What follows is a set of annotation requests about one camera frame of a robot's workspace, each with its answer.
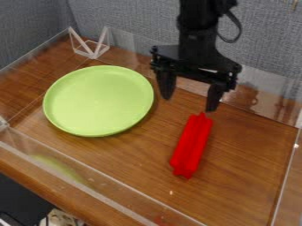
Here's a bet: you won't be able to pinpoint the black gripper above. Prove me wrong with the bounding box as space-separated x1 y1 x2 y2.
149 45 242 112

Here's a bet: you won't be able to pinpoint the red star-profile carrot bar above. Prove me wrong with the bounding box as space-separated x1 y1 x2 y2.
169 113 212 179

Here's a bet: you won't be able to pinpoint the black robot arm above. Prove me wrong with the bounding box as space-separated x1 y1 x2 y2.
149 0 242 112

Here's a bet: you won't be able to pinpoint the light green round plate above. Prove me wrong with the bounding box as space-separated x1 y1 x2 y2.
42 65 155 137

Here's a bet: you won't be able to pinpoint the black object under table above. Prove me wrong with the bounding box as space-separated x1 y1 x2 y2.
0 173 54 226

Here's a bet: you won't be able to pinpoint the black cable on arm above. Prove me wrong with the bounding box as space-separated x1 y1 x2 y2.
216 10 243 44

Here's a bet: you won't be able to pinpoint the clear acrylic corner bracket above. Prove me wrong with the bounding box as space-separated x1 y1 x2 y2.
68 27 111 59

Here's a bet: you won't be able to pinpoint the clear acrylic enclosure walls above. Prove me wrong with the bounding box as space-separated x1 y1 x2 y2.
0 28 302 226

